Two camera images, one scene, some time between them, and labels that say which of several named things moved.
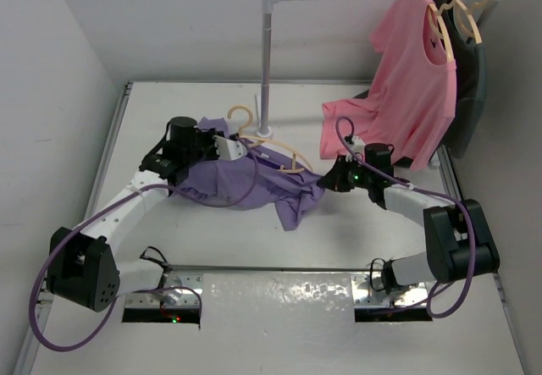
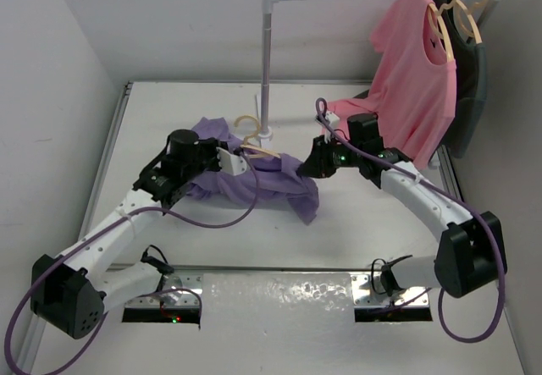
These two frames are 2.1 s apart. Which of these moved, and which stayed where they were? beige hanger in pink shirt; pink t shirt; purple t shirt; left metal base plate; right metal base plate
Moved: purple t shirt
Stayed: left metal base plate; pink t shirt; right metal base plate; beige hanger in pink shirt
